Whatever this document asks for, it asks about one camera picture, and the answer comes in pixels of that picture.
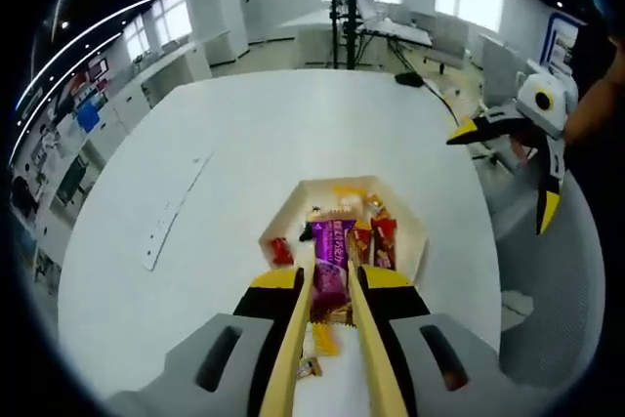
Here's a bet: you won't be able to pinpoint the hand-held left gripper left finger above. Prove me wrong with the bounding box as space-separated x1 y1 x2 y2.
107 267 307 417

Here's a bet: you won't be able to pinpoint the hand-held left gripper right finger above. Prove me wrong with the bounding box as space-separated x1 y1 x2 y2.
356 264 559 417

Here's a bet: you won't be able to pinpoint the yellow food tongs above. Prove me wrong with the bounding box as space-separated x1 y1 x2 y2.
257 263 409 417

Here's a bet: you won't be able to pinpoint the small gold candy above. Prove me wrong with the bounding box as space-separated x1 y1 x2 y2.
296 355 325 381

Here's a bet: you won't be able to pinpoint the small red candy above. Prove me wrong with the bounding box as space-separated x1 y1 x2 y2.
268 235 295 267

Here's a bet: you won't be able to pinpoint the yellow food packet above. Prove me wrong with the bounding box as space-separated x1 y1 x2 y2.
331 184 368 217

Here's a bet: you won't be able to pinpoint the pile of food snacks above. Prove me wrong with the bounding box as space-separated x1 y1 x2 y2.
268 184 399 274

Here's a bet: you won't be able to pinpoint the purple food bar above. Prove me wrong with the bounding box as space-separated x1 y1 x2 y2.
311 218 356 328

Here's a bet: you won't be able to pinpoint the cream hexagonal container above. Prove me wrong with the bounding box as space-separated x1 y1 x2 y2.
258 174 431 291

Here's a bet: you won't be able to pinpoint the person's right hand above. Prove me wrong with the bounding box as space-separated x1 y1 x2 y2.
509 131 539 160

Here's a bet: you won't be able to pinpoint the white cabinet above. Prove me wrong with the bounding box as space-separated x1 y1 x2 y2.
480 33 543 113

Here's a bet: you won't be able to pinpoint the blue framed board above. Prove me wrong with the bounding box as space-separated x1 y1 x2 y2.
539 11 587 77

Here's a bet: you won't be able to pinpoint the white mesh office chair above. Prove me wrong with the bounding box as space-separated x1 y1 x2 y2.
480 155 606 392

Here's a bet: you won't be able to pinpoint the white table strip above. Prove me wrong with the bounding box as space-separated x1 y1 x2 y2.
141 150 217 272

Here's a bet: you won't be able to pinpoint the black monitor stand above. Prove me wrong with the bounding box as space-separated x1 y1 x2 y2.
327 0 361 70

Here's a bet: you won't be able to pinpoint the blue box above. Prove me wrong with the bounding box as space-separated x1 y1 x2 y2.
76 98 103 134

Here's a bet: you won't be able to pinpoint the white square pillar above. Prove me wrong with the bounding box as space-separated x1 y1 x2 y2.
184 0 251 65

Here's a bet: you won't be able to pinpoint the row of white desks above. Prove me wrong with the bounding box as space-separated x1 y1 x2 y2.
9 38 216 262

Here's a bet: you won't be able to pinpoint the thick black cable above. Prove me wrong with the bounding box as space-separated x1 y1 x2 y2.
394 71 464 126

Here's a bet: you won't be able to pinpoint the red wall poster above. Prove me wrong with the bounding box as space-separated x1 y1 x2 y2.
67 58 109 96

